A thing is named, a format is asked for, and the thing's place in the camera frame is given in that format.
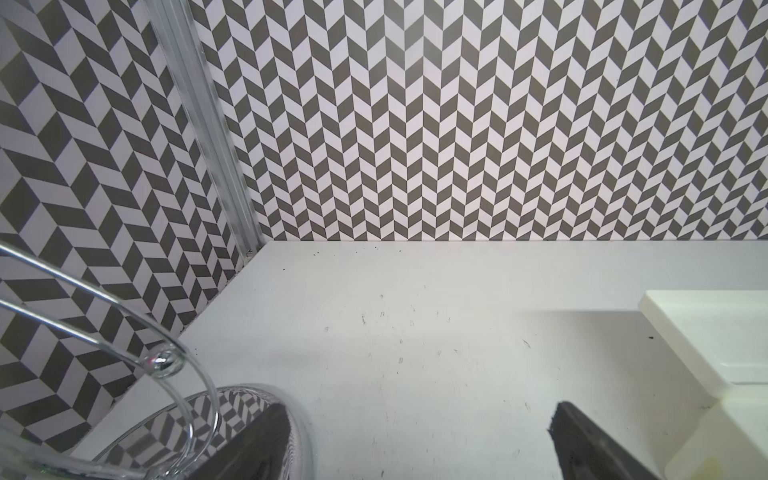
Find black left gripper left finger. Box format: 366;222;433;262
187;403;291;480

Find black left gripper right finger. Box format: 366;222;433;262
548;401;657;480

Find chrome wire glass rack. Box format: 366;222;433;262
0;241;314;480

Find aluminium corner post left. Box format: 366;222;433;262
147;1;265;258

